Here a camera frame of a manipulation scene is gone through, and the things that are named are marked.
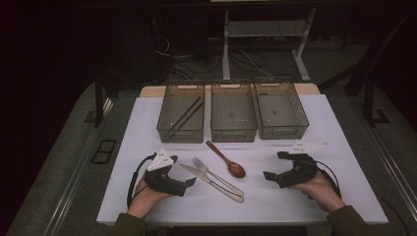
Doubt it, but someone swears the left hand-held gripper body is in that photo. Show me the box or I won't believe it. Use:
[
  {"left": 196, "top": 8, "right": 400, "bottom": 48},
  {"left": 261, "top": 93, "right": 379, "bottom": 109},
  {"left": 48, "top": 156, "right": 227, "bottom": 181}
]
[{"left": 144, "top": 147, "right": 188, "bottom": 198}]

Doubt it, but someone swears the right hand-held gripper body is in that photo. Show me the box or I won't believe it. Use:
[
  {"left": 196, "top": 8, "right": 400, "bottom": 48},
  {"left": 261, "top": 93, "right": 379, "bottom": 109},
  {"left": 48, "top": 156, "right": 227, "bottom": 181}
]
[{"left": 277, "top": 141, "right": 328, "bottom": 190}]

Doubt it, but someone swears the metal knife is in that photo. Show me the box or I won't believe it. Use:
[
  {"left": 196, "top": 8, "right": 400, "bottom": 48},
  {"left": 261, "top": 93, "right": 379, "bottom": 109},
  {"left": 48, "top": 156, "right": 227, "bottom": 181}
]
[{"left": 180, "top": 163, "right": 245, "bottom": 204}]

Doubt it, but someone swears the metal fork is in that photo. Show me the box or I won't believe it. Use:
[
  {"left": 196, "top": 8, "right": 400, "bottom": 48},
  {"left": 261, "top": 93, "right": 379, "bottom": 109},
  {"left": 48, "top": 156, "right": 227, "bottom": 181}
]
[{"left": 192, "top": 155, "right": 245, "bottom": 197}]

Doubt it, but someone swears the brown wooden spoon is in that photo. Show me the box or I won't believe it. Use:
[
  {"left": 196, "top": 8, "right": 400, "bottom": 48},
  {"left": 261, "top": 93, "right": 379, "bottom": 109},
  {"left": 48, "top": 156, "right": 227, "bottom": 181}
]
[{"left": 205, "top": 140, "right": 247, "bottom": 179}]

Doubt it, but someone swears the clear brown plastic bin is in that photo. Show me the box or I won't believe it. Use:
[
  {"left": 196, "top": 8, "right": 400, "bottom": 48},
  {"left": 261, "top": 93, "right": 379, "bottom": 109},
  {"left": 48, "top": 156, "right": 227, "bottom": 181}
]
[
  {"left": 156, "top": 81, "right": 206, "bottom": 145},
  {"left": 253, "top": 77, "right": 311, "bottom": 141},
  {"left": 209, "top": 79, "right": 259, "bottom": 144}
]

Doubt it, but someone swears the person's left hand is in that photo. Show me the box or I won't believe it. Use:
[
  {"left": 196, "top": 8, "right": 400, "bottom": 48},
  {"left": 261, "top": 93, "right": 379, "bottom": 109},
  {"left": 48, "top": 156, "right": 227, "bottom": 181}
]
[{"left": 126, "top": 178, "right": 171, "bottom": 219}]

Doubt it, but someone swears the person's right hand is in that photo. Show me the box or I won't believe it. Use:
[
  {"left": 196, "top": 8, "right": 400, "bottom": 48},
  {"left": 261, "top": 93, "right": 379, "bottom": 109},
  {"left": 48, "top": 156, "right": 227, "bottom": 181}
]
[{"left": 289, "top": 171, "right": 347, "bottom": 214}]

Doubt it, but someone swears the white table mat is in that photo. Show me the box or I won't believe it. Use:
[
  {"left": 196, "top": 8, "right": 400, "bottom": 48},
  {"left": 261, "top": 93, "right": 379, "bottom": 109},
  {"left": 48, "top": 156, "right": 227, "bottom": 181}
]
[{"left": 96, "top": 93, "right": 388, "bottom": 227}]

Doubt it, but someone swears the black metal stand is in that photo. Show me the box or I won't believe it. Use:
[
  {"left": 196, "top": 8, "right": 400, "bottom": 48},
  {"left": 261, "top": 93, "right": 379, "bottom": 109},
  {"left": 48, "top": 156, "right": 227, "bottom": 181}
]
[{"left": 318, "top": 9, "right": 417, "bottom": 127}]

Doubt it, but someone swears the right hand-held gripper black cable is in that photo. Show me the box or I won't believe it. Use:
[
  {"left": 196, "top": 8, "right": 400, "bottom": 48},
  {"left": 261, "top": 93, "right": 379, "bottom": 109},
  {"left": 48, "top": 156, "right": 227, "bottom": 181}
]
[{"left": 316, "top": 160, "right": 342, "bottom": 200}]

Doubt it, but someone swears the metal floor rail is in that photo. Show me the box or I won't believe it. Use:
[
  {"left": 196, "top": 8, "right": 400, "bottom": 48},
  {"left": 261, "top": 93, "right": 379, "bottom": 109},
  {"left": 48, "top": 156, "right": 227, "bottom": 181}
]
[
  {"left": 42, "top": 97, "right": 114, "bottom": 236},
  {"left": 357, "top": 114, "right": 417, "bottom": 210}
]

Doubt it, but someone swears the white floor cable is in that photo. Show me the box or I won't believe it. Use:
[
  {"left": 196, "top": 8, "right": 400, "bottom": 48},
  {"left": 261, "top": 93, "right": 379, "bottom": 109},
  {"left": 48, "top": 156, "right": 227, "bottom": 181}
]
[{"left": 239, "top": 48, "right": 274, "bottom": 78}]

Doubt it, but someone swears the tangle of black floor cables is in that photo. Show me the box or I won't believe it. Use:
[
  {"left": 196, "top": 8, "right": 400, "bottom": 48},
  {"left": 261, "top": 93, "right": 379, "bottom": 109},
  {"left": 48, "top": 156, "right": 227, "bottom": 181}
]
[{"left": 151, "top": 32, "right": 230, "bottom": 82}]

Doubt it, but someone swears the white metal desk frame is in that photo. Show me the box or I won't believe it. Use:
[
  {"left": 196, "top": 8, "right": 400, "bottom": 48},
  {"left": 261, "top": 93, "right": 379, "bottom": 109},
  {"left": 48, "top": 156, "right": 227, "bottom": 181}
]
[{"left": 221, "top": 8, "right": 318, "bottom": 83}]

